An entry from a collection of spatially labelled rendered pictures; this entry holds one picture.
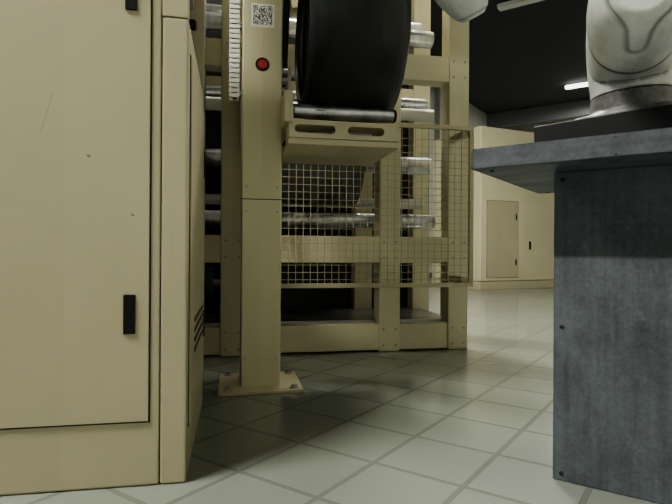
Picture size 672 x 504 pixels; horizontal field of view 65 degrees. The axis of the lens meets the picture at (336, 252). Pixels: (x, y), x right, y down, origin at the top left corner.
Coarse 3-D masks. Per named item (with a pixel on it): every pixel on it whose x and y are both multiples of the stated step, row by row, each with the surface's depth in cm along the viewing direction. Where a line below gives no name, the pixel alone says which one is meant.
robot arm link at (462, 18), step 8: (440, 0) 126; (448, 0) 124; (456, 0) 123; (464, 0) 123; (472, 0) 123; (480, 0) 123; (448, 8) 126; (456, 8) 125; (464, 8) 124; (472, 8) 124; (480, 8) 124; (456, 16) 126; (464, 16) 126; (472, 16) 126
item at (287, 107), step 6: (288, 90) 163; (282, 96) 169; (288, 96) 163; (282, 102) 169; (288, 102) 163; (282, 108) 169; (288, 108) 163; (282, 114) 168; (288, 114) 163; (282, 120) 168; (288, 120) 163; (282, 126) 170; (282, 132) 179; (282, 138) 188
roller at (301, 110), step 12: (300, 108) 168; (312, 108) 168; (324, 108) 169; (336, 108) 170; (348, 108) 171; (360, 108) 172; (372, 108) 173; (348, 120) 173; (360, 120) 173; (372, 120) 173; (384, 120) 174
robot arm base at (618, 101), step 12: (600, 96) 107; (612, 96) 104; (624, 96) 103; (636, 96) 102; (648, 96) 101; (660, 96) 101; (600, 108) 107; (612, 108) 104; (624, 108) 102; (636, 108) 101
